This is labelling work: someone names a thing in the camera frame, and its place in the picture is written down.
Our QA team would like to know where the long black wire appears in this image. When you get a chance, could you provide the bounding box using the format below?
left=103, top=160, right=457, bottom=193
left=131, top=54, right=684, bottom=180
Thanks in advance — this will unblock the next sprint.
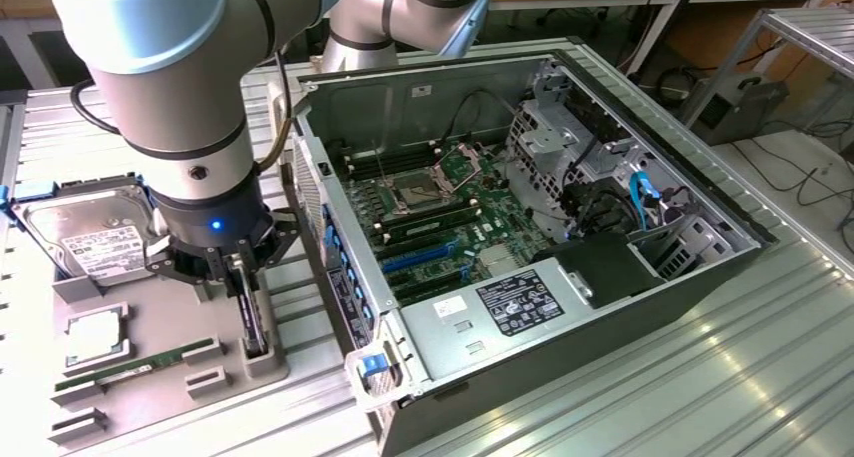
left=449, top=90, right=520, bottom=146

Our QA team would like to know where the black power wire bundle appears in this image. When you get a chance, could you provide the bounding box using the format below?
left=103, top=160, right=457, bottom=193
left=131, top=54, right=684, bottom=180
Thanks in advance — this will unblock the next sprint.
left=565, top=176, right=634, bottom=239

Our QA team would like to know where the grey power supply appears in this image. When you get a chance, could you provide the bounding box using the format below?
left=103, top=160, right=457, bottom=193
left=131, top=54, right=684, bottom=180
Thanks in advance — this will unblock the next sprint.
left=398, top=256, right=604, bottom=384

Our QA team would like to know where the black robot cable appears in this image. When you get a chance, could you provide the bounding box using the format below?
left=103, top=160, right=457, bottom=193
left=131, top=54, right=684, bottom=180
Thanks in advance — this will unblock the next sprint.
left=69, top=51, right=299, bottom=174

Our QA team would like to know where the green motherboard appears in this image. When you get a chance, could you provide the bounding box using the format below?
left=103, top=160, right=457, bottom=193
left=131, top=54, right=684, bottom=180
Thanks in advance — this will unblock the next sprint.
left=338, top=140, right=570, bottom=304

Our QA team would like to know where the green RAM stick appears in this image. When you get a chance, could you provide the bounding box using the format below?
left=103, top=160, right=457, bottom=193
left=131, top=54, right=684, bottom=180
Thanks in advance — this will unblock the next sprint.
left=54, top=338, right=213, bottom=391

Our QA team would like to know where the open black PC case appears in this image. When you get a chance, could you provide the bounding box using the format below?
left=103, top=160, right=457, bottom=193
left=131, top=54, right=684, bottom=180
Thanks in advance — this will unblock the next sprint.
left=283, top=46, right=780, bottom=457

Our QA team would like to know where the silver hard disk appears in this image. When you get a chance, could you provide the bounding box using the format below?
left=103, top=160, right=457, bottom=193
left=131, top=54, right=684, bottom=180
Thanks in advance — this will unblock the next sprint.
left=17, top=189, right=166, bottom=286

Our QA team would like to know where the tall metal disk bay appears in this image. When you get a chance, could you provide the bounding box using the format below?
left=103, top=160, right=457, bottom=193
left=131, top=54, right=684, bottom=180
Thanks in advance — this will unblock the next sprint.
left=505, top=98, right=604, bottom=179

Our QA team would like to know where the blue expansion slot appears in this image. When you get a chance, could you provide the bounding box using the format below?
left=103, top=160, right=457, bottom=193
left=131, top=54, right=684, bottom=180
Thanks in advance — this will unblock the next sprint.
left=381, top=241, right=458, bottom=274

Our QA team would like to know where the black box with handle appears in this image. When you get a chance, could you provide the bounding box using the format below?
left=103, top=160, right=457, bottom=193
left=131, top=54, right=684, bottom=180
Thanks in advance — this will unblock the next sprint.
left=685, top=74, right=792, bottom=147

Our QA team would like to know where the long black expansion slot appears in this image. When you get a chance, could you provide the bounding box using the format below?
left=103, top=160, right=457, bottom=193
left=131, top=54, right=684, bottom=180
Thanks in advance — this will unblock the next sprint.
left=397, top=279, right=470, bottom=302
left=389, top=268, right=465, bottom=291

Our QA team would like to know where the RAM stick with black chips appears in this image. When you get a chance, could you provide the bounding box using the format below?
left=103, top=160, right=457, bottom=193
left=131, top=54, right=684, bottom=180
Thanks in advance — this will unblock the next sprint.
left=385, top=210, right=484, bottom=243

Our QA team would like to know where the grey parts rack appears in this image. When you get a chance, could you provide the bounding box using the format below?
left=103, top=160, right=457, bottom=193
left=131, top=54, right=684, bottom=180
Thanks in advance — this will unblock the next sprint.
left=47, top=256, right=293, bottom=446

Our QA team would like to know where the CPU socket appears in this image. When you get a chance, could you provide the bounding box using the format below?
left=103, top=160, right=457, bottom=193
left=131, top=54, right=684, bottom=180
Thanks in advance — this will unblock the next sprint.
left=389, top=169, right=444, bottom=214

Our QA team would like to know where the blue disk caddy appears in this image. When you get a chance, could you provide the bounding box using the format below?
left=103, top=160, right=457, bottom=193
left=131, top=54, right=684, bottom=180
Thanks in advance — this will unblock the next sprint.
left=0, top=173, right=162, bottom=228

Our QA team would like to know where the black fan shroud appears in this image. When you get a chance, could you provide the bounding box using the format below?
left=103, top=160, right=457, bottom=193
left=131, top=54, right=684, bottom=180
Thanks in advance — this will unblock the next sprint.
left=532, top=231, right=661, bottom=312

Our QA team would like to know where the low metal disk bay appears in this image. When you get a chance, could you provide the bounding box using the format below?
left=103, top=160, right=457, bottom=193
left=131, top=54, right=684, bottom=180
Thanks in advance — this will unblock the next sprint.
left=630, top=215, right=764, bottom=284

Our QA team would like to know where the black RAM slot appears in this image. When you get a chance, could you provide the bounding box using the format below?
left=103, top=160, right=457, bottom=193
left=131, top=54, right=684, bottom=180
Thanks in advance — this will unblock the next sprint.
left=377, top=204, right=474, bottom=227
left=350, top=156, right=437, bottom=174
left=374, top=199, right=470, bottom=222
left=353, top=162, right=441, bottom=181
left=345, top=143, right=430, bottom=161
left=380, top=208, right=478, bottom=232
left=347, top=149, right=434, bottom=168

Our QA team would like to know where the silver chipset heatsink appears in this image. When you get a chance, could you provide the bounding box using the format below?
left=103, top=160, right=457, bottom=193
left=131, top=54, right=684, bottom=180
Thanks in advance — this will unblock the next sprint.
left=476, top=246, right=530, bottom=279

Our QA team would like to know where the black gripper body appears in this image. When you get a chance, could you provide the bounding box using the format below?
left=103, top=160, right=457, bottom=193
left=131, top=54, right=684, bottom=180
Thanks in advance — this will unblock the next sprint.
left=150, top=174, right=274, bottom=254

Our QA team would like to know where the metal frame table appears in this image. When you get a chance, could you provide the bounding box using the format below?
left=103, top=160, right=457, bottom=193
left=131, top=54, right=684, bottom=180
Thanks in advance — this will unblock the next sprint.
left=680, top=8, right=854, bottom=128

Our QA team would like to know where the blue disk wire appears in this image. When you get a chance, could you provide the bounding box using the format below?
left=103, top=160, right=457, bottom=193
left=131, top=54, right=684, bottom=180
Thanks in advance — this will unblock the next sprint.
left=626, top=170, right=670, bottom=234

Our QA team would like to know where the metal socket cover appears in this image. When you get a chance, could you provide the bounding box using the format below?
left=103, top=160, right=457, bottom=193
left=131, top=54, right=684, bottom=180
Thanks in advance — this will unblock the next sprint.
left=433, top=144, right=488, bottom=184

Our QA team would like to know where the silver CPU chip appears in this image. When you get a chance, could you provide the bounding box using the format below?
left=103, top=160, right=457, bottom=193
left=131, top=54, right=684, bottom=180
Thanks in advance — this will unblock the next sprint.
left=65, top=310, right=127, bottom=367

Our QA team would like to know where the black cable with plug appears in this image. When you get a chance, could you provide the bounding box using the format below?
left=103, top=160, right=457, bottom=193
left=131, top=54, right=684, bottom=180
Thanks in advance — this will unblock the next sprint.
left=730, top=139, right=854, bottom=214

